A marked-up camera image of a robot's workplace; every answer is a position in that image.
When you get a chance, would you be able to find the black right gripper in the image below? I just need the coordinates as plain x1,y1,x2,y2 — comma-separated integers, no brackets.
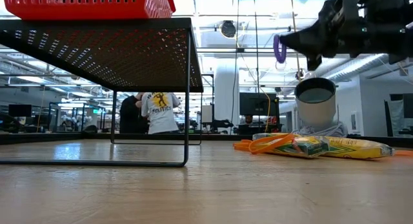
279,0,391,71

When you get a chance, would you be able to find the purple coil keychain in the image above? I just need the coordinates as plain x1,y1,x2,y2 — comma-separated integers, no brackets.
272,34,288,72

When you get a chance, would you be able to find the yellow Crayola crayon pack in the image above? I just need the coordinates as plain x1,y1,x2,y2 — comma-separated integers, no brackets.
322,136,396,161
252,132,331,159

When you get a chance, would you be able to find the white cylindrical spot lamp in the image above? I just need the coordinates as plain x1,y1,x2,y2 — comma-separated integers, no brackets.
294,77,337,132

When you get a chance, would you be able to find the black computer monitor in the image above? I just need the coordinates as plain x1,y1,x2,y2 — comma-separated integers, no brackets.
8,104,32,117
239,92,280,117

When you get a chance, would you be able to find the round black ceiling fixture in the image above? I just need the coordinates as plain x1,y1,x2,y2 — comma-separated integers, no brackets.
220,19,237,39

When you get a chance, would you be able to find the person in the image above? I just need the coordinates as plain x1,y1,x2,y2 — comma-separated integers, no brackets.
119,92,150,134
141,92,181,135

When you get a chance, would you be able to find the black perforated metal shelf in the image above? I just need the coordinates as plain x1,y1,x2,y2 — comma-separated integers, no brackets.
0,17,205,168

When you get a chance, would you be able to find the red slotted plastic basket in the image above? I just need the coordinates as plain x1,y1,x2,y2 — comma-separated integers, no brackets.
2,0,177,21

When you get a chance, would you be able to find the hanging yellow cable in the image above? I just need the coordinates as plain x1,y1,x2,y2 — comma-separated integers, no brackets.
237,22,272,135

